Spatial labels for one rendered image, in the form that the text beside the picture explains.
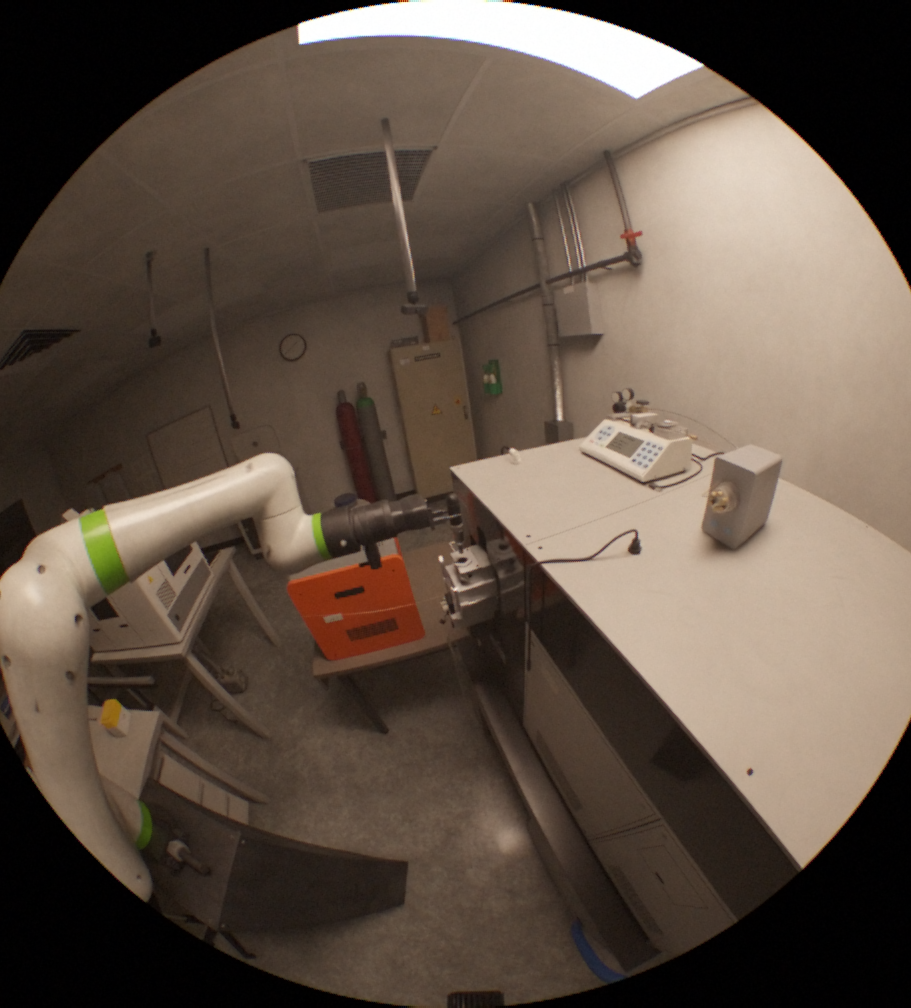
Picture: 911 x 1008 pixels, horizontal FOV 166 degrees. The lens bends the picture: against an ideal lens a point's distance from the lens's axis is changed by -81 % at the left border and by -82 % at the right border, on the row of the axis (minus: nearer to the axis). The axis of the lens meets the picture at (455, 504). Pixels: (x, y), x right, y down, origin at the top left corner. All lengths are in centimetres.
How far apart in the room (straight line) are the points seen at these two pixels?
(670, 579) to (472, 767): 151
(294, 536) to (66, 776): 53
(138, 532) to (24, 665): 26
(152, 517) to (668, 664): 64
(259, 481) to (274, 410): 357
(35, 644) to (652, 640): 57
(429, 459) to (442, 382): 93
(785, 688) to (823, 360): 110
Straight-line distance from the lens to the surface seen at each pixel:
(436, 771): 180
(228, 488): 54
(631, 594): 40
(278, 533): 59
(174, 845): 77
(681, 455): 74
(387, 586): 112
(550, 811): 98
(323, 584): 111
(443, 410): 372
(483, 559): 69
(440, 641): 130
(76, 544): 50
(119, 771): 154
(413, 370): 363
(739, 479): 49
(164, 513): 51
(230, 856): 73
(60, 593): 37
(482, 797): 174
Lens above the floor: 171
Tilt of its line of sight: 26 degrees down
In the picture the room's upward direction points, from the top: 9 degrees counter-clockwise
